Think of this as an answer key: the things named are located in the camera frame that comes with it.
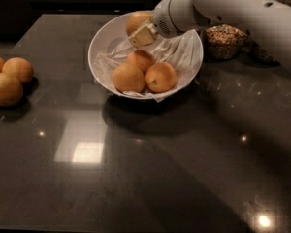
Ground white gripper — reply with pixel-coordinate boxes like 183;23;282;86
129;0;181;48

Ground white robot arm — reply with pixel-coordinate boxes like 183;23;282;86
129;0;291;73

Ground white bowl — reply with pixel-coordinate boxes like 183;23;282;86
87;10;205;101

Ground white plastic liner in bowl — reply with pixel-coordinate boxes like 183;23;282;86
94;29;202;103

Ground middle glass jar with cereal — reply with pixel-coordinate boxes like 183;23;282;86
204;24;248;61

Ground right glass jar with grains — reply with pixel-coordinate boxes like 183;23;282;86
249;41;277;65

